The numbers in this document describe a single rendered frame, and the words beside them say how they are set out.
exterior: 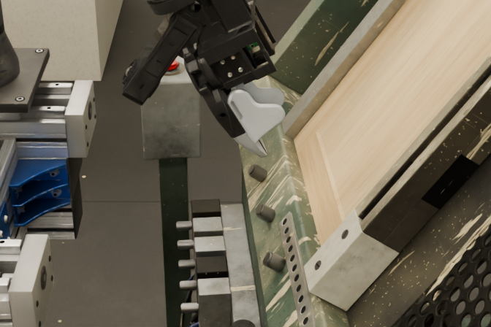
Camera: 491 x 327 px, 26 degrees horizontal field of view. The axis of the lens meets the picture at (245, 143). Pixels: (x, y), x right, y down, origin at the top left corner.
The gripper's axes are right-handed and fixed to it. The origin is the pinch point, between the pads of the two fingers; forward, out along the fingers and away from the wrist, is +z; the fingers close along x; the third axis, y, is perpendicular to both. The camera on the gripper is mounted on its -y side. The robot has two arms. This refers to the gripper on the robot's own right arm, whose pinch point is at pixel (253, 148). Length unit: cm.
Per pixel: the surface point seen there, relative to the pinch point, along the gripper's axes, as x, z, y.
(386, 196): 27.3, 29.9, 5.5
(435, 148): 26.5, 25.3, 14.7
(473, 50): 47, 25, 24
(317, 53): 99, 38, -5
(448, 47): 54, 26, 21
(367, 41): 76, 30, 7
